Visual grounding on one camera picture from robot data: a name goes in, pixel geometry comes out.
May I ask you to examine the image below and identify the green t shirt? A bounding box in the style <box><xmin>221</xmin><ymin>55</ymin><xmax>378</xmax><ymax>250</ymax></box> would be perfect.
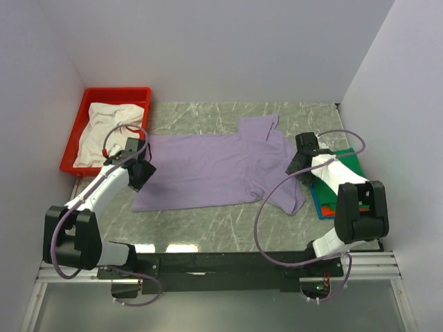
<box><xmin>312</xmin><ymin>155</ymin><xmax>365</xmax><ymax>211</ymax></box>

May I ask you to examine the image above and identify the lavender t shirt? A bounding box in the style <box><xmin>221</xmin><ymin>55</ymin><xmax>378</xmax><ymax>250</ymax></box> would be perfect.
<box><xmin>132</xmin><ymin>114</ymin><xmax>305</xmax><ymax>215</ymax></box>

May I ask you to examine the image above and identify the orange t shirt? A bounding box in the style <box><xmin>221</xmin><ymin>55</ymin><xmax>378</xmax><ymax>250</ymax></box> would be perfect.
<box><xmin>320</xmin><ymin>205</ymin><xmax>336</xmax><ymax>217</ymax></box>

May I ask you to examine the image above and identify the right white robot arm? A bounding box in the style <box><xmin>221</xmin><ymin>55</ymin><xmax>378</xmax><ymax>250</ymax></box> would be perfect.
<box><xmin>286</xmin><ymin>130</ymin><xmax>389</xmax><ymax>276</ymax></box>

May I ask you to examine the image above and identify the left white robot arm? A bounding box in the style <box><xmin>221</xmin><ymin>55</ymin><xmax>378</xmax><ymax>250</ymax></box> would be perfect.
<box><xmin>43</xmin><ymin>138</ymin><xmax>156</xmax><ymax>278</ymax></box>

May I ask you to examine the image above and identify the white crumpled t shirt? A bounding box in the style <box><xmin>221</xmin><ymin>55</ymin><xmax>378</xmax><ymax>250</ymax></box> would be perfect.
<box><xmin>73</xmin><ymin>102</ymin><xmax>144</xmax><ymax>168</ymax></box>

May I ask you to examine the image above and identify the red plastic bin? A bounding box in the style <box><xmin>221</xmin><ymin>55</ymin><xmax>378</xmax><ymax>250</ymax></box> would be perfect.
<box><xmin>60</xmin><ymin>87</ymin><xmax>151</xmax><ymax>177</ymax></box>

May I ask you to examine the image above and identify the black base beam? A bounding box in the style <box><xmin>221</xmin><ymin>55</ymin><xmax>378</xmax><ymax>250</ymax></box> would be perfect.
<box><xmin>97</xmin><ymin>252</ymin><xmax>344</xmax><ymax>293</ymax></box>

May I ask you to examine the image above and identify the aluminium frame rail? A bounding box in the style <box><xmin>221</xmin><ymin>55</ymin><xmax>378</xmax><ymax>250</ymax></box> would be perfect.
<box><xmin>19</xmin><ymin>179</ymin><xmax>402</xmax><ymax>332</ymax></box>

